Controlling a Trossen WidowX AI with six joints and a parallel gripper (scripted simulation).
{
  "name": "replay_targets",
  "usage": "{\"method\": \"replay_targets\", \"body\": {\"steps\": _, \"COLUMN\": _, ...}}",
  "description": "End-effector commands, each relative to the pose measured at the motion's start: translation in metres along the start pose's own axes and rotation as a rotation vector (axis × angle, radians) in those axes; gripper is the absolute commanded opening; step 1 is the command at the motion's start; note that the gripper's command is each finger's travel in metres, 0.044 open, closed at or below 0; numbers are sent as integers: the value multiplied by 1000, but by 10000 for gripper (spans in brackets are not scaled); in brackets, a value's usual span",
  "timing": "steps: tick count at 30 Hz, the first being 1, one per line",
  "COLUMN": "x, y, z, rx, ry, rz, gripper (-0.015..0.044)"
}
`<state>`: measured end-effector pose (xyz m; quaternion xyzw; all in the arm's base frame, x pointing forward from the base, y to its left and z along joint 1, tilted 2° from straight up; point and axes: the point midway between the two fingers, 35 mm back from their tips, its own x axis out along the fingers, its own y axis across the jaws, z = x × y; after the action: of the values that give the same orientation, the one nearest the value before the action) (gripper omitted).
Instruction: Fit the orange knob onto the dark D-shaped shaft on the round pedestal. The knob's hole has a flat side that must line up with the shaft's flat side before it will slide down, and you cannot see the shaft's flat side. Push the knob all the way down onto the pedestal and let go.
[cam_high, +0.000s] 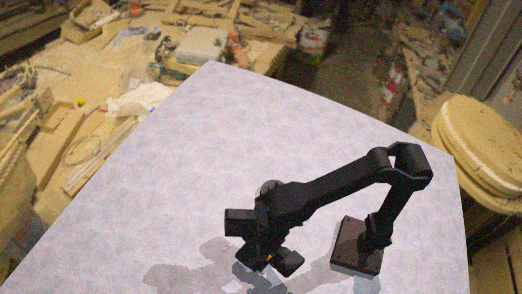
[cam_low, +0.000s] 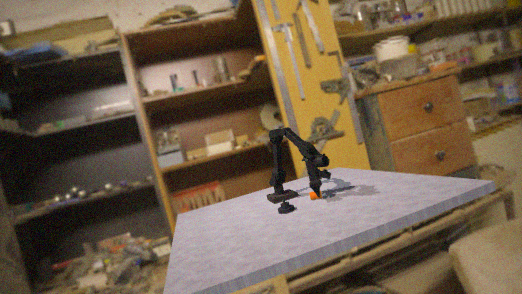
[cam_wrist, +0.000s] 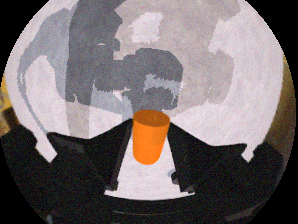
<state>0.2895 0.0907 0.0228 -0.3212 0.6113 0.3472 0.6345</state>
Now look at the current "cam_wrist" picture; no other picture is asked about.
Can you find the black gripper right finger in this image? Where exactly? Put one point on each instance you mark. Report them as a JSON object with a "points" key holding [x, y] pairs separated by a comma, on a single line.
{"points": [[194, 159]]}

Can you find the orange knob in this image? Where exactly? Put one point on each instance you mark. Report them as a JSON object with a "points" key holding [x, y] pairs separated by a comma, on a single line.
{"points": [[149, 134]]}

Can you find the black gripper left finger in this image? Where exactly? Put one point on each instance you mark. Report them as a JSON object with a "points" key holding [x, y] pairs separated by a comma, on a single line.
{"points": [[103, 153]]}

